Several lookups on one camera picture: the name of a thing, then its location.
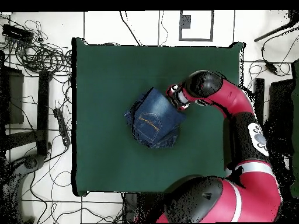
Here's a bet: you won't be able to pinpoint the dark green table cloth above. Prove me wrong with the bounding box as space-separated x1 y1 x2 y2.
71 37 246 197

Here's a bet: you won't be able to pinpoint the black flat panel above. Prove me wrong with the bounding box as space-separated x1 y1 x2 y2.
266 78 295 142
0 65 25 125

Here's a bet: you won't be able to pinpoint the black electronics box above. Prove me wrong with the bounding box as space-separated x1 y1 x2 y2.
2 23 35 44

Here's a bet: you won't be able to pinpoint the black power strip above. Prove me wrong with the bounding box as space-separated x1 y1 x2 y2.
53 107 71 147

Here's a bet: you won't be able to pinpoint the black power adapter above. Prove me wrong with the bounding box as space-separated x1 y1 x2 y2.
264 61 279 75

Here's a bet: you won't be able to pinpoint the black wheeled stand base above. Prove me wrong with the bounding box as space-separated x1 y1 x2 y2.
0 153 46 223

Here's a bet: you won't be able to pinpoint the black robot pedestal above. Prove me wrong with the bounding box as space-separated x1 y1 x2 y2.
122 192 169 223

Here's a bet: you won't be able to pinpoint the blue denim jeans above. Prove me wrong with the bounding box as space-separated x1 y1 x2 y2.
123 86 187 149

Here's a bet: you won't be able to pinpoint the small grey square patch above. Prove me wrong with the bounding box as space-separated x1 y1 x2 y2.
181 15 192 29

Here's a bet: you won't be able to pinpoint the black upright bar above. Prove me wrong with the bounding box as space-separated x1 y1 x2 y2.
36 70 53 156
253 78 266 122

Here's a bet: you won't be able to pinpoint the green cloth sheet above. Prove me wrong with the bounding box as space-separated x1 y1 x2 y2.
289 59 299 198

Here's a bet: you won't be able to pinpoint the tangled black cables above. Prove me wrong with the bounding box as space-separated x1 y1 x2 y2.
13 19 72 75

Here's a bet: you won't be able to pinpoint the black rod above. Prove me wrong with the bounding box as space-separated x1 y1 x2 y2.
253 19 299 43

